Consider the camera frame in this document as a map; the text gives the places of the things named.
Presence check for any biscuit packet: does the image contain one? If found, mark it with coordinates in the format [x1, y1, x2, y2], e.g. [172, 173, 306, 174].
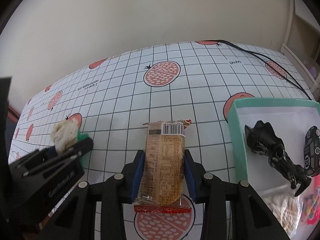
[134, 119, 192, 214]

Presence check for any black toy dinosaur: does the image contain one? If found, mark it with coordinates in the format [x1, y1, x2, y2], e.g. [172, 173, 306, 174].
[244, 120, 311, 197]

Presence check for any black toy car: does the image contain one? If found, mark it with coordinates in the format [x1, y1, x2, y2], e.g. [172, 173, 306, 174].
[304, 126, 320, 177]

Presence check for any rainbow fuzzy hair scrunchie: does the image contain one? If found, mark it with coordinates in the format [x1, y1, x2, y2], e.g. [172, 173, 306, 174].
[300, 186, 319, 225]

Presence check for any green plastic hair clip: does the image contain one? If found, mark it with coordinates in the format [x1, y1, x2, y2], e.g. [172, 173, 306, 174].
[76, 130, 93, 168]

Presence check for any pomegranate grid tablecloth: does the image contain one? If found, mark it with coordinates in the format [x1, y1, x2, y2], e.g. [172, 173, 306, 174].
[7, 40, 320, 240]

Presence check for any bag of cotton swabs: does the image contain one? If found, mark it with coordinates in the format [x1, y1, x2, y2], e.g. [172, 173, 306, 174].
[260, 188, 303, 239]

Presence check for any green rimmed white tray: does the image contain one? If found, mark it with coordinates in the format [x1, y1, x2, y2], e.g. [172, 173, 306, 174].
[226, 97, 320, 240]

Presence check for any white headboard shelf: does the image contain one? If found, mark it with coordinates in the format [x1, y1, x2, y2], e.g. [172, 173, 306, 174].
[281, 0, 319, 100]

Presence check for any black cable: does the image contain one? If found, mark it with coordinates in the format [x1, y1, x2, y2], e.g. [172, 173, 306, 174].
[216, 39, 313, 101]

